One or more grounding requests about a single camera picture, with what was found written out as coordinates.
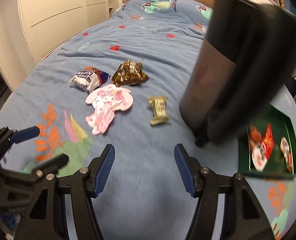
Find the large red snack bag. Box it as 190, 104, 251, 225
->
249, 123, 275, 172

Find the clear pink bunny candy packet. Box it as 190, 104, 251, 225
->
280, 137, 293, 173

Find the pink cartoon shaped packet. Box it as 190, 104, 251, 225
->
86, 84, 134, 135

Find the white blue wafer packet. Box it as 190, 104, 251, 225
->
69, 66, 110, 93

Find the brown chocolate snack bag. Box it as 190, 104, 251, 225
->
112, 60, 149, 87

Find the olive green candy packet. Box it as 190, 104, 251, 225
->
148, 96, 169, 126

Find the green shallow tray box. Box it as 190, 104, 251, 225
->
238, 106, 296, 179

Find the blue patterned bed cover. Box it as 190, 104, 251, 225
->
0, 0, 296, 239

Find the cream wardrobe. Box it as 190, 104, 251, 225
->
0, 0, 110, 91

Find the black cylindrical bin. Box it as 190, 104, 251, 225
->
179, 0, 296, 147

